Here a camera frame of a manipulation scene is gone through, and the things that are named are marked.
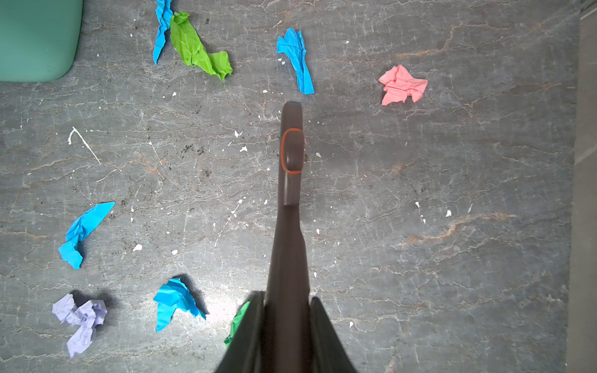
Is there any brown cartoon face brush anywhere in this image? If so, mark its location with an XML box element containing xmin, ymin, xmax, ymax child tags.
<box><xmin>261</xmin><ymin>101</ymin><xmax>311</xmax><ymax>372</ymax></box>

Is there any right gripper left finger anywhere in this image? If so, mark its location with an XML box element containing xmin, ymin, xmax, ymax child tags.
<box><xmin>215</xmin><ymin>292</ymin><xmax>265</xmax><ymax>373</ymax></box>

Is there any blue paper scrap near middle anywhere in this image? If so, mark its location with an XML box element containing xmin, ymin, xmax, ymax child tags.
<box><xmin>153</xmin><ymin>278</ymin><xmax>206</xmax><ymax>332</ymax></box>

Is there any dark green paper scrap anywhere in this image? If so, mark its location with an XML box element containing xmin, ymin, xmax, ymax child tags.
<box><xmin>224</xmin><ymin>302</ymin><xmax>250</xmax><ymax>348</ymax></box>

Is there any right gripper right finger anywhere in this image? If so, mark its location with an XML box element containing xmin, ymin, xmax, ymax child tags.
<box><xmin>309</xmin><ymin>297</ymin><xmax>357</xmax><ymax>373</ymax></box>

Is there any green plastic trash bin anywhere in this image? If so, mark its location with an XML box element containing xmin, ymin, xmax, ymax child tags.
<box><xmin>1</xmin><ymin>0</ymin><xmax>83</xmax><ymax>82</ymax></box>

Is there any blue paper scrap near dustpan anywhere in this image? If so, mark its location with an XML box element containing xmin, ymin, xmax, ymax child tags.
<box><xmin>58</xmin><ymin>202</ymin><xmax>115</xmax><ymax>270</ymax></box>

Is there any pink paper scrap far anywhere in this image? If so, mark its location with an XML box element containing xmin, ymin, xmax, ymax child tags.
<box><xmin>378</xmin><ymin>65</ymin><xmax>428</xmax><ymax>107</ymax></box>

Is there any blue paper scrap far middle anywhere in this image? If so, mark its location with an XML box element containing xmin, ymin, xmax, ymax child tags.
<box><xmin>277</xmin><ymin>28</ymin><xmax>315</xmax><ymax>95</ymax></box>

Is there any lime green paper scrap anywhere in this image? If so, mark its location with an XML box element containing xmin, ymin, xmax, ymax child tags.
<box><xmin>170</xmin><ymin>12</ymin><xmax>233</xmax><ymax>81</ymax></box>

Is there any purple paper scrap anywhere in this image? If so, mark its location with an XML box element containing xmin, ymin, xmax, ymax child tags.
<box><xmin>52</xmin><ymin>294</ymin><xmax>107</xmax><ymax>358</ymax></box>

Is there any blue paper scrap far left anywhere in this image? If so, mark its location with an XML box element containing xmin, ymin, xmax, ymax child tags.
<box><xmin>152</xmin><ymin>0</ymin><xmax>173</xmax><ymax>65</ymax></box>

